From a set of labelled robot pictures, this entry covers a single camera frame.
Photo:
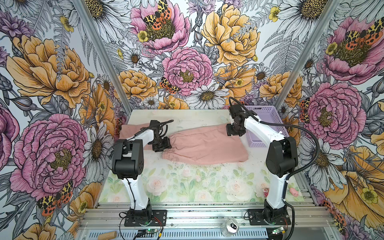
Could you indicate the pink pixel-print t-shirt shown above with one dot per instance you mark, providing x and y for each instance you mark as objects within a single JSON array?
[{"x": 128, "y": 131}]

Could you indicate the wooden cork block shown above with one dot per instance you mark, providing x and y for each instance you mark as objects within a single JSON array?
[{"x": 108, "y": 236}]

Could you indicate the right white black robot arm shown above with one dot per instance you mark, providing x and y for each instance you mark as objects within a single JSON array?
[{"x": 281, "y": 161}]

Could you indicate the small green circuit board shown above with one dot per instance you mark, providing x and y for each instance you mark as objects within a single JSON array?
[{"x": 149, "y": 233}]

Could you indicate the right small circuit board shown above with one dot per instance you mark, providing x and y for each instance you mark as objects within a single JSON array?
[{"x": 277, "y": 231}]

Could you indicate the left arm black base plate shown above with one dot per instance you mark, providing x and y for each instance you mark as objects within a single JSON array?
[{"x": 144, "y": 218}]

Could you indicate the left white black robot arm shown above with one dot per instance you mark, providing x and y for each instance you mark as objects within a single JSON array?
[{"x": 128, "y": 165}]

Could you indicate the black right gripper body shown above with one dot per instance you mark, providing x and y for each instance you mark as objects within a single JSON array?
[{"x": 235, "y": 129}]

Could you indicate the aluminium corner post right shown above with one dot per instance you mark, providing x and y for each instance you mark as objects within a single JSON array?
[{"x": 320, "y": 27}]

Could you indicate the pink garments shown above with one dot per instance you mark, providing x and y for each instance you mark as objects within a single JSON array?
[{"x": 206, "y": 146}]

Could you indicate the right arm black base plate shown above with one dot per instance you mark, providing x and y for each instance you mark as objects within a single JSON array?
[{"x": 264, "y": 217}]

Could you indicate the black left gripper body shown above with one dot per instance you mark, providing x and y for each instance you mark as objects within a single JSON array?
[{"x": 160, "y": 144}]

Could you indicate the aluminium corner post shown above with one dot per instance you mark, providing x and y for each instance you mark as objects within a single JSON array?
[
  {"x": 96, "y": 39},
  {"x": 320, "y": 27}
]

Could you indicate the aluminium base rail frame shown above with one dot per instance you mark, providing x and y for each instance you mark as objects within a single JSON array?
[{"x": 202, "y": 221}]

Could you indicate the aluminium corner post left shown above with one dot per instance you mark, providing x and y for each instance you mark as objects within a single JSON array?
[{"x": 96, "y": 39}]

